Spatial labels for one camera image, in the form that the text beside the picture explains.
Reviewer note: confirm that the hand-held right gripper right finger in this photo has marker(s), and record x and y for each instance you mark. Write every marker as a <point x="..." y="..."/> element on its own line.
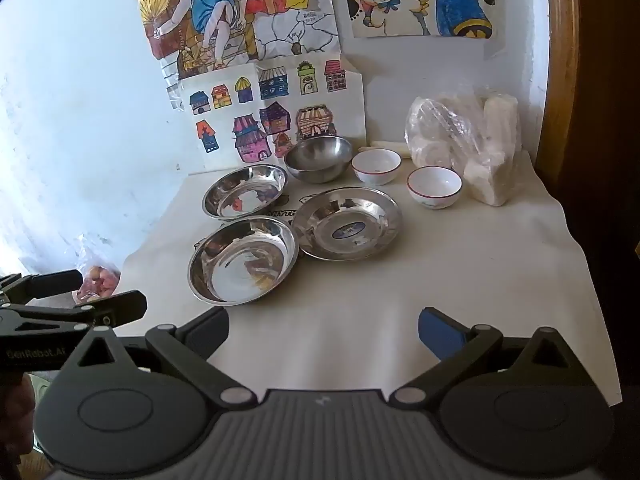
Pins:
<point x="441" y="334"/>

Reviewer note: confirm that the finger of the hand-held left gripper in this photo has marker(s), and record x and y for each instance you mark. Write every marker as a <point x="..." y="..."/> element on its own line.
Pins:
<point x="117" y="308"/>
<point x="45" y="286"/>

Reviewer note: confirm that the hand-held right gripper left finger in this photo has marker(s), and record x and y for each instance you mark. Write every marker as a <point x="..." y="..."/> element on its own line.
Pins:
<point x="210" y="331"/>

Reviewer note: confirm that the stainless steel plate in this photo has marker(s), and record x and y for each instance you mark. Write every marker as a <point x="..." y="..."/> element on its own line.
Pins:
<point x="245" y="191"/>
<point x="243" y="260"/>

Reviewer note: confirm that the steel plate with blue label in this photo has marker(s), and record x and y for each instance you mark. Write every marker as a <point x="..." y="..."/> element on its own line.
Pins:
<point x="346" y="222"/>

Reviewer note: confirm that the white bowl with red rim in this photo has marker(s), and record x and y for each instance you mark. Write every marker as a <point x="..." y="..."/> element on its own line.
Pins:
<point x="376" y="166"/>
<point x="434" y="187"/>

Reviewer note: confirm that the stainless steel bowl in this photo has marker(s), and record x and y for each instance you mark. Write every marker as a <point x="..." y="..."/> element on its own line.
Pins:
<point x="319" y="158"/>

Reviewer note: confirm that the person's left hand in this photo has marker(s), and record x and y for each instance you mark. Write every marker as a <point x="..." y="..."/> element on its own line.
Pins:
<point x="21" y="415"/>

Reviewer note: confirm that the plastic bag of fruit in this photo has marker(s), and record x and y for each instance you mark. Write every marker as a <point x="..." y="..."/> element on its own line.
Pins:
<point x="100" y="280"/>

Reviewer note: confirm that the white printed table mat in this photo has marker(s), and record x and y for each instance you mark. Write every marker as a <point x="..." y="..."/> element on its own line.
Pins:
<point x="450" y="270"/>

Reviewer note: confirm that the white paper roll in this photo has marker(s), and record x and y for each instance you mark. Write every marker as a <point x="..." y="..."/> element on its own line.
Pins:
<point x="392" y="143"/>
<point x="404" y="153"/>

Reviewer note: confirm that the clear plastic bag of white items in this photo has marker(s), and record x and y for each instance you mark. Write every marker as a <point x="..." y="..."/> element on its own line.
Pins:
<point x="465" y="145"/>

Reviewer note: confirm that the coloured houses drawing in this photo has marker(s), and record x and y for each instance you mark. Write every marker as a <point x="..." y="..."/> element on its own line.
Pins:
<point x="225" y="125"/>

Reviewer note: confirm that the coloured child drawing poster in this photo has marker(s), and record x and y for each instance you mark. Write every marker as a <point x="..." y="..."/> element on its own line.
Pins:
<point x="280" y="30"/>

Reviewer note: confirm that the wooden frame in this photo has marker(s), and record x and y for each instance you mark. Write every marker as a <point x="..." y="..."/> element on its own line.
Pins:
<point x="590" y="110"/>

